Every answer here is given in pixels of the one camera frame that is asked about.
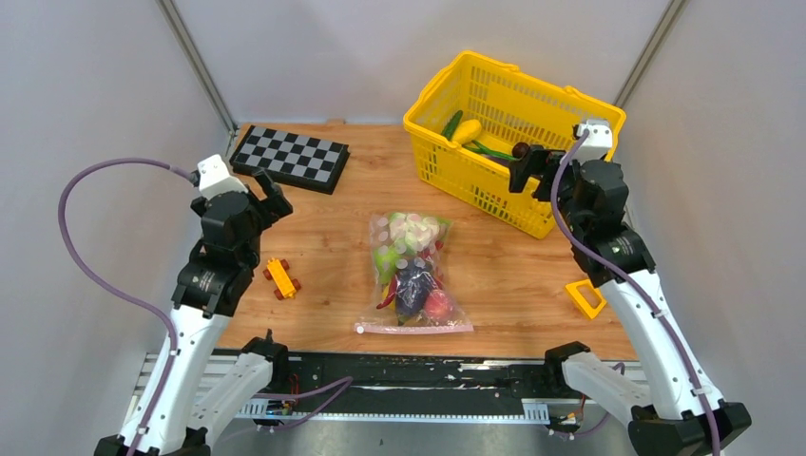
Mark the yellow red toy block car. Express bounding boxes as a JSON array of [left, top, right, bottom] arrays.
[[262, 257, 301, 300]]

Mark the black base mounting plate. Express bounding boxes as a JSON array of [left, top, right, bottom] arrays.
[[259, 351, 582, 419]]

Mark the yellow toy corn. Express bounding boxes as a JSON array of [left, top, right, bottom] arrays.
[[451, 119, 483, 145]]

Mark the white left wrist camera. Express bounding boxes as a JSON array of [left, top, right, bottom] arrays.
[[197, 154, 248, 200]]

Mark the green toy pear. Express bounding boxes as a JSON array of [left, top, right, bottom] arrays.
[[373, 245, 401, 285]]

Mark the purple toy eggplant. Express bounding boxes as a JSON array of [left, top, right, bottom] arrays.
[[395, 258, 437, 326]]

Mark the yellow plastic basket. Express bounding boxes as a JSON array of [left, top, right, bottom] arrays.
[[403, 50, 626, 238]]

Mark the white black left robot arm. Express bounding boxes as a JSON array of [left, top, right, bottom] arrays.
[[95, 171, 293, 455]]

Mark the black white checkerboard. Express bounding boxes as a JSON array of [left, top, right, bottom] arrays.
[[229, 125, 350, 195]]

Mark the green toy pea pod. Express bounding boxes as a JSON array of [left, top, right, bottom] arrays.
[[464, 141, 516, 163]]

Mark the yellow triangular plastic piece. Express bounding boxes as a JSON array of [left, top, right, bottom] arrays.
[[565, 279, 607, 320]]

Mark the brown toy mushroom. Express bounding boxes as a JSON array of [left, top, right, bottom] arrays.
[[511, 142, 530, 159]]

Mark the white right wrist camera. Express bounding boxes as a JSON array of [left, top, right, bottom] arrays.
[[572, 119, 615, 163]]

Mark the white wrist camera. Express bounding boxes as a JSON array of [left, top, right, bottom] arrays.
[[572, 119, 615, 163], [197, 154, 248, 200]]

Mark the red toy chili pepper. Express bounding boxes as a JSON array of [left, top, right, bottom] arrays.
[[375, 276, 399, 311]]

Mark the green toy cucumber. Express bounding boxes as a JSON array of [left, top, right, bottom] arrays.
[[442, 110, 464, 142]]

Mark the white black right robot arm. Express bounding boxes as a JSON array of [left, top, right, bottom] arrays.
[[509, 143, 752, 455]]

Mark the white green toy cauliflower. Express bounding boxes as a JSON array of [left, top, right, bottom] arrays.
[[388, 212, 452, 253]]

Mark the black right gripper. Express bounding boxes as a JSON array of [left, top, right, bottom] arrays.
[[509, 143, 586, 236]]

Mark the clear zip top bag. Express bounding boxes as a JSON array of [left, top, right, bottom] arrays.
[[354, 211, 474, 335]]

